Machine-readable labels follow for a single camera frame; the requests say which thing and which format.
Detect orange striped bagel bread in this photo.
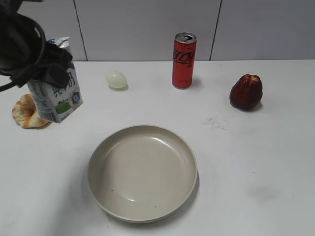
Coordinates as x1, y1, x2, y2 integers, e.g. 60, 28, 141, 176
11, 93, 50, 129

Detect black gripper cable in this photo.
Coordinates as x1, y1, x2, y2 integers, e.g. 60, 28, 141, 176
0, 13, 47, 92

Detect beige round plate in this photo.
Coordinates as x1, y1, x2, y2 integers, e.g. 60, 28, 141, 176
87, 125, 198, 223

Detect white blue milk carton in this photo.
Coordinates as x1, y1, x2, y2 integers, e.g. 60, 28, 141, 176
27, 37, 83, 123

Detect pale white egg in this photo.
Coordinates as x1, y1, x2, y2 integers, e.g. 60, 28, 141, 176
106, 70, 127, 89

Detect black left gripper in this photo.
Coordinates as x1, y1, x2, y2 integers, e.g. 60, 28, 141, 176
0, 0, 73, 88

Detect dark red wax apple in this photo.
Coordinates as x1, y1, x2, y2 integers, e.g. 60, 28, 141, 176
229, 74, 263, 111

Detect red soda can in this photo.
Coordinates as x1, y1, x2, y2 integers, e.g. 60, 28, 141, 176
172, 32, 197, 89

